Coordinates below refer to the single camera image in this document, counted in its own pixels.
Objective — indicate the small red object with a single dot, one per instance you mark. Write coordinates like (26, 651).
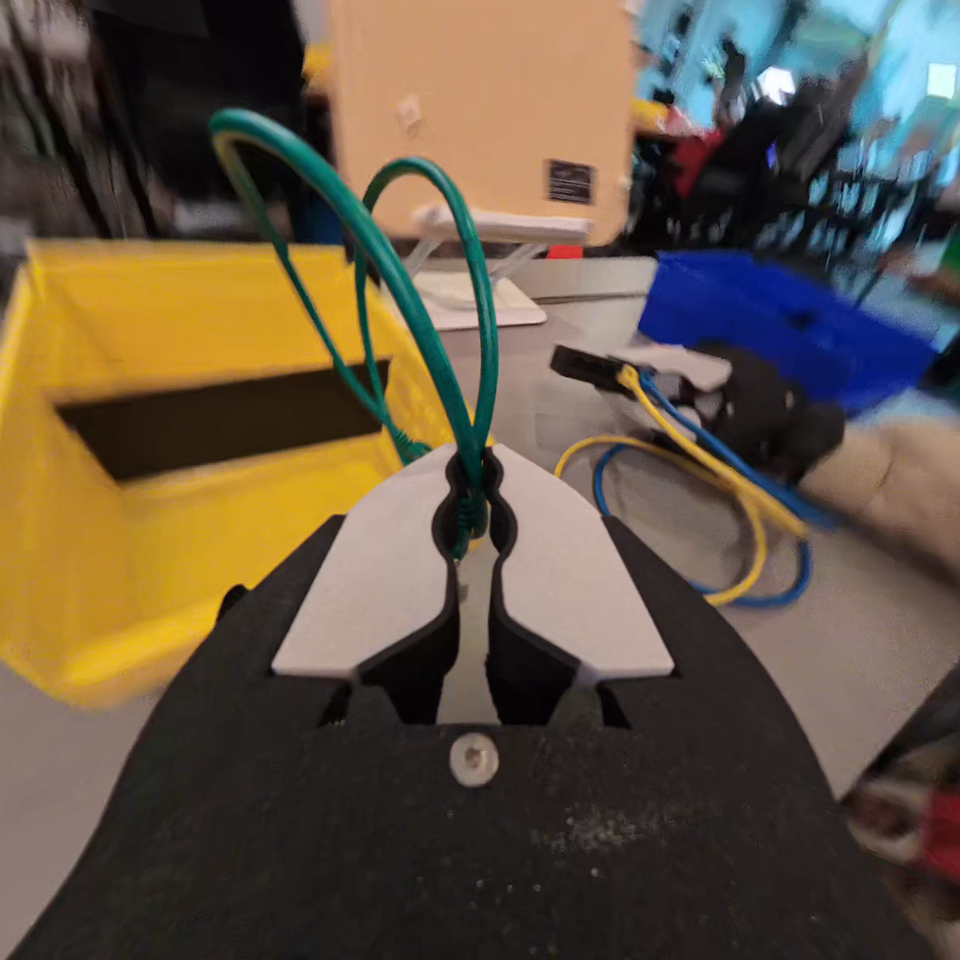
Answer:
(564, 251)

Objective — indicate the blue plastic bin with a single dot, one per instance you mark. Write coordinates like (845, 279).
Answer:
(750, 307)

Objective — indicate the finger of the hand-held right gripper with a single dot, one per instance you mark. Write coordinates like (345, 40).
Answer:
(675, 365)
(710, 409)

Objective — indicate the light wooden board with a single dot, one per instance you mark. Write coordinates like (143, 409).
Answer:
(465, 90)

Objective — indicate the black ethernet port block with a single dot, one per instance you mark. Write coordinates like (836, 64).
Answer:
(585, 366)

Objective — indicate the yellow plastic bin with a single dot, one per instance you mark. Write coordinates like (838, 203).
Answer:
(187, 540)

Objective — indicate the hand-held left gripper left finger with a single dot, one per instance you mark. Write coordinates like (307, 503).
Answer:
(352, 592)

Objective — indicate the person's right hand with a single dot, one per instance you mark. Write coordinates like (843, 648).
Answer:
(877, 487)

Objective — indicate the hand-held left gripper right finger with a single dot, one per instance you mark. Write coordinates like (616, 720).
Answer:
(577, 592)

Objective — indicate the white stand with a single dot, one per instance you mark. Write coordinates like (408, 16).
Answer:
(517, 225)

